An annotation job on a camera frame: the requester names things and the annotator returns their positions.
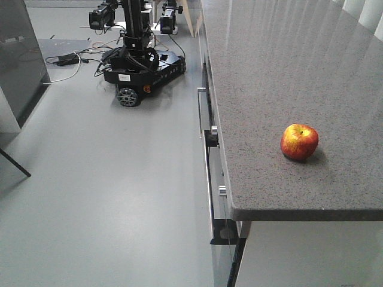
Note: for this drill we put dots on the red yellow apple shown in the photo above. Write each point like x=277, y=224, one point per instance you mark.
x=299, y=142

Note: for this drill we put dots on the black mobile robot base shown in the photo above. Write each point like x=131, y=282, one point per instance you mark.
x=135, y=68

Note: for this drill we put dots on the grey stone kitchen counter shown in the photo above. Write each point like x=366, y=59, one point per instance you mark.
x=272, y=64

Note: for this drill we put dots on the dark grey cabinet left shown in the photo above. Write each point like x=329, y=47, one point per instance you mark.
x=23, y=71

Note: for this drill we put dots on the black power adapter with cables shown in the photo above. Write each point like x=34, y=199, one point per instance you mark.
x=66, y=60

